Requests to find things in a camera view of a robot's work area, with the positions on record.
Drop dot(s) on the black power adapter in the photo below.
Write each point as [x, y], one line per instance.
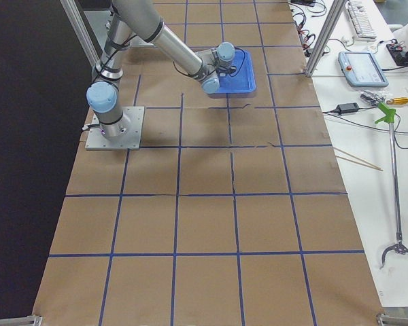
[347, 108]

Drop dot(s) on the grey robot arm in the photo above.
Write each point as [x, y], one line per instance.
[137, 26]

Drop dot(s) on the aluminium frame post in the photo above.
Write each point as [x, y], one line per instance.
[325, 33]

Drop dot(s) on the white keyboard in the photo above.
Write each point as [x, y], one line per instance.
[359, 21]

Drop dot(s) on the blue plastic tray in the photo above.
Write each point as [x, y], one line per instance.
[244, 82]

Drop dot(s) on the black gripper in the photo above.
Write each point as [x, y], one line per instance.
[230, 73]

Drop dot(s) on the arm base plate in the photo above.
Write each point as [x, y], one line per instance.
[124, 134]

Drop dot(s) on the wooden chopsticks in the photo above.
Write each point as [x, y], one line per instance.
[343, 155]

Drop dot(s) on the yellow tool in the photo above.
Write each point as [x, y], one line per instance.
[397, 101]

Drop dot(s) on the teach pendant tablet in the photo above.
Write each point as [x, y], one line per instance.
[362, 70]

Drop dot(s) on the green handled reach grabber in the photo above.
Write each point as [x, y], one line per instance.
[398, 247]

